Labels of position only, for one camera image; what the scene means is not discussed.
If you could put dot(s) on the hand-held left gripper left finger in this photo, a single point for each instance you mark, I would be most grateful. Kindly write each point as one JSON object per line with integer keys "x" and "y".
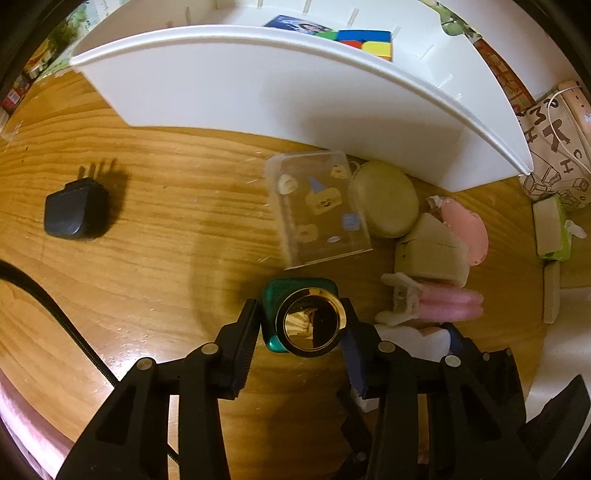
{"x": 242, "y": 355}

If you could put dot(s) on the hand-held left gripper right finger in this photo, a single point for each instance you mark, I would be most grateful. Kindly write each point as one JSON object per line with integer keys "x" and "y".
{"x": 354, "y": 364}

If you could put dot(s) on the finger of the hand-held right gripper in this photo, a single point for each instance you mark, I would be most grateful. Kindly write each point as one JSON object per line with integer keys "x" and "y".
{"x": 455, "y": 339}
{"x": 355, "y": 443}

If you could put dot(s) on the pink hair clip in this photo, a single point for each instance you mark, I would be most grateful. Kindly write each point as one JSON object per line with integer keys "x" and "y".
{"x": 443, "y": 302}

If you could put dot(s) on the white bottle-shaped case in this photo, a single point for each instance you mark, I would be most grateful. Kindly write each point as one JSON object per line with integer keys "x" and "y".
{"x": 415, "y": 341}

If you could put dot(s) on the green bottle with gold cap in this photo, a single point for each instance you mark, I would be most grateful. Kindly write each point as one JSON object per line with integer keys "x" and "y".
{"x": 304, "y": 323}

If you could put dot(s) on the beige wedge case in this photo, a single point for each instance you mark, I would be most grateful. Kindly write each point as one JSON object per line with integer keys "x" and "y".
{"x": 434, "y": 254}

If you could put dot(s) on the pink leather pouch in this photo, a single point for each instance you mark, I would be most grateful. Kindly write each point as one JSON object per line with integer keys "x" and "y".
{"x": 466, "y": 228}

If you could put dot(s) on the clear stickered plastic box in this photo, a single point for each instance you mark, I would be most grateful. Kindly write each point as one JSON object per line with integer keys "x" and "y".
{"x": 318, "y": 217}

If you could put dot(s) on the round beige compact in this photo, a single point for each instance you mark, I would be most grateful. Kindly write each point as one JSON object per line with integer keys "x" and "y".
{"x": 385, "y": 198}

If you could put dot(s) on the black charger plug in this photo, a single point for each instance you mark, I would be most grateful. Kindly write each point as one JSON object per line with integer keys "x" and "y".
{"x": 74, "y": 212}

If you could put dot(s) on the white plastic storage box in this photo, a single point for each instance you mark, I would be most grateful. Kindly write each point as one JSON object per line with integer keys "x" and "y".
{"x": 277, "y": 83}

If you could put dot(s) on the multicoloured puzzle cube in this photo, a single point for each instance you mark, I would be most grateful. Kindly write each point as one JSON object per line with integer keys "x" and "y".
{"x": 364, "y": 41}

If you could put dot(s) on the blue white floss packet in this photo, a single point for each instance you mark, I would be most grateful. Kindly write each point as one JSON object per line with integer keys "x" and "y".
{"x": 295, "y": 24}

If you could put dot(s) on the green tissue box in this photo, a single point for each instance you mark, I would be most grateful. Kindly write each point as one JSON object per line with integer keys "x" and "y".
{"x": 547, "y": 226}

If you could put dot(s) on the printed canvas bag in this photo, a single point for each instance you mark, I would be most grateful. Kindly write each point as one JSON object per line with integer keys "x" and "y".
{"x": 554, "y": 152}

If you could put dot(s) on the pink fleece clothing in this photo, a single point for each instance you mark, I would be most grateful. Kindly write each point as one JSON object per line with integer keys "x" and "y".
{"x": 23, "y": 429}

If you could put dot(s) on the brown cartoon cardboard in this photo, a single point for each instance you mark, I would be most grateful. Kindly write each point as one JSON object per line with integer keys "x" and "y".
{"x": 503, "y": 74}

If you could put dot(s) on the grape print paper sheet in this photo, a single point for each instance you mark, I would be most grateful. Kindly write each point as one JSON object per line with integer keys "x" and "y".
{"x": 450, "y": 21}

